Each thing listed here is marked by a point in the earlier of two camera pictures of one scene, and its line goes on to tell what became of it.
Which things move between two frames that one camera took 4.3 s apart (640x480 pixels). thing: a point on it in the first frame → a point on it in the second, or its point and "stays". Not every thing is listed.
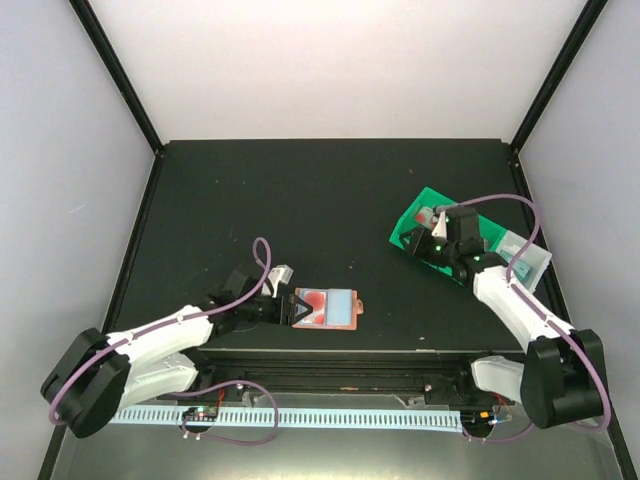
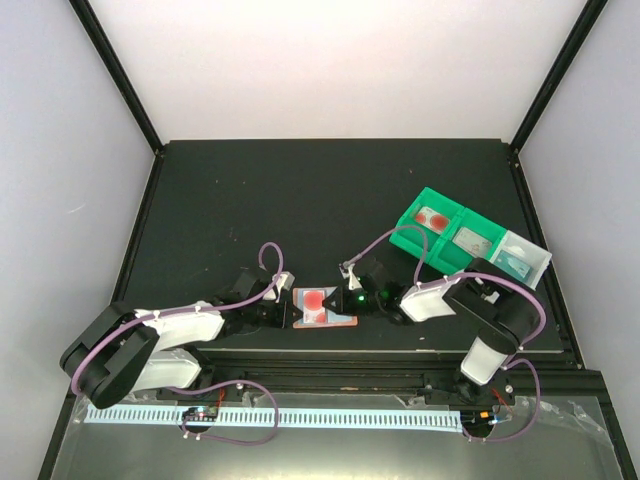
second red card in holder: (318, 301) stays
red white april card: (424, 216) stays
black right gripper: (417, 239) → (342, 306)
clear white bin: (530, 267) stays
